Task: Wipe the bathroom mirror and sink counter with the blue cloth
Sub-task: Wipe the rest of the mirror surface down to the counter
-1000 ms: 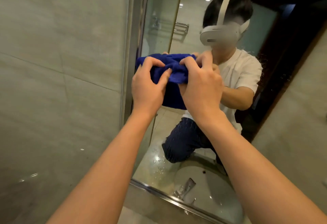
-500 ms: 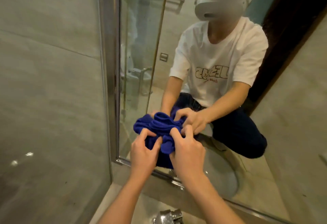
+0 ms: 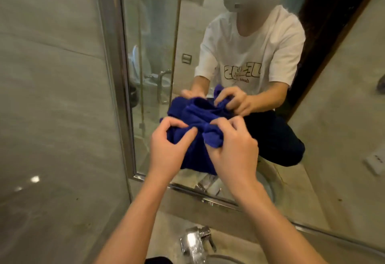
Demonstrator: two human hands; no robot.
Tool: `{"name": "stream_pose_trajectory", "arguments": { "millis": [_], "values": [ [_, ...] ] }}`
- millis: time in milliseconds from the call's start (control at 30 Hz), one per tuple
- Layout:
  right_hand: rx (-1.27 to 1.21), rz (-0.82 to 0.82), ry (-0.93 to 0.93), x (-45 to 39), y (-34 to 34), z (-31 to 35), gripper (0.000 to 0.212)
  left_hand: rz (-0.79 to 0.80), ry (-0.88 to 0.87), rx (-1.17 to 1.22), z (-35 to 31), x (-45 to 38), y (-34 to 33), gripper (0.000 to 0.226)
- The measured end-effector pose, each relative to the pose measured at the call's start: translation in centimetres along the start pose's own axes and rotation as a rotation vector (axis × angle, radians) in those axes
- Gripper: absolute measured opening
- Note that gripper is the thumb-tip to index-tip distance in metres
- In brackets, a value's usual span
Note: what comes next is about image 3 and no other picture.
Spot silver framed wall mirror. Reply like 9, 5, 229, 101
95, 0, 385, 255

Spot person's right hand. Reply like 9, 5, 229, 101
205, 115, 259, 201

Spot person's left hand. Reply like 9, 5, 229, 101
147, 116, 199, 183

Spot white ceramic sink basin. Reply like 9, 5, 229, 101
204, 254, 247, 264

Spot person's left forearm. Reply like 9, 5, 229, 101
95, 173, 175, 264

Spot chrome sink faucet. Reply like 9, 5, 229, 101
180, 226, 217, 264

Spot person's dark blue trousers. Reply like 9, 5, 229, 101
144, 257, 174, 264

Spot blue microfibre cloth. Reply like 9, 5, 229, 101
159, 115, 238, 176

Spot person's right forearm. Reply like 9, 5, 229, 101
234, 182, 328, 264

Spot glass shower enclosure gold frame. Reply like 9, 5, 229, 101
0, 0, 133, 264

